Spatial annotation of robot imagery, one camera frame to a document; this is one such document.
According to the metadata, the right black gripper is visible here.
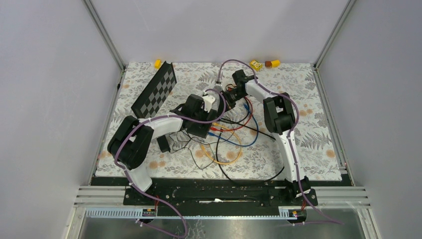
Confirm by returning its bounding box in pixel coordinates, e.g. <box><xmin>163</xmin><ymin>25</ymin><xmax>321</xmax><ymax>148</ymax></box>
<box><xmin>217</xmin><ymin>88</ymin><xmax>247</xmax><ymax>116</ymax></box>

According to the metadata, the black power adapter with cord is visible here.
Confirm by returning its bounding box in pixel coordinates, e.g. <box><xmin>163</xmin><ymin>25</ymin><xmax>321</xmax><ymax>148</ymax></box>
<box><xmin>156</xmin><ymin>130</ymin><xmax>215</xmax><ymax>171</ymax></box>

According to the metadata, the black ethernet cable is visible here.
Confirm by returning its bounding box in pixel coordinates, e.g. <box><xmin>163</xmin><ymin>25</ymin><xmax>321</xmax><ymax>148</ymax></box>
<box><xmin>214</xmin><ymin>117</ymin><xmax>286</xmax><ymax>182</ymax></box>

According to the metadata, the black network switch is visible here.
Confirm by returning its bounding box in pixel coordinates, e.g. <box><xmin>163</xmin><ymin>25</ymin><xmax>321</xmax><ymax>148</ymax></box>
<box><xmin>186</xmin><ymin>113</ymin><xmax>214</xmax><ymax>138</ymax></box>

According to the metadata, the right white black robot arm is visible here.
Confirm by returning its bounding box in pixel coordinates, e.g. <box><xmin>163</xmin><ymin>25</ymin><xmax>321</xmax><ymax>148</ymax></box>
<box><xmin>217</xmin><ymin>70</ymin><xmax>311</xmax><ymax>205</ymax></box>

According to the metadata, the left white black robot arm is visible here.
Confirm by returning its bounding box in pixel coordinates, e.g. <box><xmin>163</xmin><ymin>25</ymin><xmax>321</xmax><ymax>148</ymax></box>
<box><xmin>107</xmin><ymin>94</ymin><xmax>227</xmax><ymax>205</ymax></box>

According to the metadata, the floral patterned table mat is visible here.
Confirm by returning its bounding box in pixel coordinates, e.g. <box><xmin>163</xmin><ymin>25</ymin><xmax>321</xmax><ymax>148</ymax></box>
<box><xmin>95</xmin><ymin>62</ymin><xmax>343</xmax><ymax>181</ymax></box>

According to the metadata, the yellow owl toy block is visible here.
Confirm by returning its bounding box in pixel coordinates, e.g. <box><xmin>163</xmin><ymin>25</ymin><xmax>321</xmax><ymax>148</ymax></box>
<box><xmin>249</xmin><ymin>60</ymin><xmax>263</xmax><ymax>71</ymax></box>

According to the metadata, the black white checkerboard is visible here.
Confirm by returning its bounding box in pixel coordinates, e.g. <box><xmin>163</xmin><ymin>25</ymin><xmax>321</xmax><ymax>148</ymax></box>
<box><xmin>131</xmin><ymin>61</ymin><xmax>177</xmax><ymax>119</ymax></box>

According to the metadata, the small yellow block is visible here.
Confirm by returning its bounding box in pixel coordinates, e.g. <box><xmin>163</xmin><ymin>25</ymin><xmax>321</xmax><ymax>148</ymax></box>
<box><xmin>154</xmin><ymin>59</ymin><xmax>162</xmax><ymax>69</ymax></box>

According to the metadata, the yellow rectangular block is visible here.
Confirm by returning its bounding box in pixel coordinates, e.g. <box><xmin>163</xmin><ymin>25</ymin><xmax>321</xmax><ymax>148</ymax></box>
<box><xmin>270</xmin><ymin>60</ymin><xmax>281</xmax><ymax>68</ymax></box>

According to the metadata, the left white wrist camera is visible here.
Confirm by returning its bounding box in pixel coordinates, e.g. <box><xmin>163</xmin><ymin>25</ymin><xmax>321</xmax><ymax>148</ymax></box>
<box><xmin>202</xmin><ymin>95</ymin><xmax>216</xmax><ymax>113</ymax></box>

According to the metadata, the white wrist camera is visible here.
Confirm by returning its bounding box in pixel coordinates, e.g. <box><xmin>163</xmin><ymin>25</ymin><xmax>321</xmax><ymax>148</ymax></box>
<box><xmin>202</xmin><ymin>95</ymin><xmax>216</xmax><ymax>113</ymax></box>
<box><xmin>223</xmin><ymin>84</ymin><xmax>236</xmax><ymax>92</ymax></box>

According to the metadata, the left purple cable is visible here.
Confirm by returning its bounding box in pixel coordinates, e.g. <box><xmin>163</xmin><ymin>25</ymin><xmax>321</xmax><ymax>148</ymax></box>
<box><xmin>113</xmin><ymin>88</ymin><xmax>227</xmax><ymax>238</ymax></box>

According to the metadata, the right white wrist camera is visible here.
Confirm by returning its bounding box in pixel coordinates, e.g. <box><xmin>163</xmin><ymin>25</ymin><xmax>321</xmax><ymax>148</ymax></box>
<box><xmin>223</xmin><ymin>84</ymin><xmax>236</xmax><ymax>92</ymax></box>

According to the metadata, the yellow ethernet cable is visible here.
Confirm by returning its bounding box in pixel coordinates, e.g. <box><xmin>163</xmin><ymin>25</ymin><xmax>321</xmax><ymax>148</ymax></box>
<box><xmin>200</xmin><ymin>122</ymin><xmax>243</xmax><ymax>166</ymax></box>

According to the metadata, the red ethernet cable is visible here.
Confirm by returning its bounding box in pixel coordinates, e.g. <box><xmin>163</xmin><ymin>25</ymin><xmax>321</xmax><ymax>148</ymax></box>
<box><xmin>210</xmin><ymin>86</ymin><xmax>253</xmax><ymax>132</ymax></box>

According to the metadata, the blue ethernet cable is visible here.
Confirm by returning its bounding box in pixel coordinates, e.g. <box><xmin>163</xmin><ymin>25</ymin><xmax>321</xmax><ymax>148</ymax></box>
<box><xmin>208</xmin><ymin>104</ymin><xmax>259</xmax><ymax>147</ymax></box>

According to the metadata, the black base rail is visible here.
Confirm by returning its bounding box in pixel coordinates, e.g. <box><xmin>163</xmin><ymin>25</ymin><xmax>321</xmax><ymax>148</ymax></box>
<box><xmin>91</xmin><ymin>177</ymin><xmax>319</xmax><ymax>219</ymax></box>

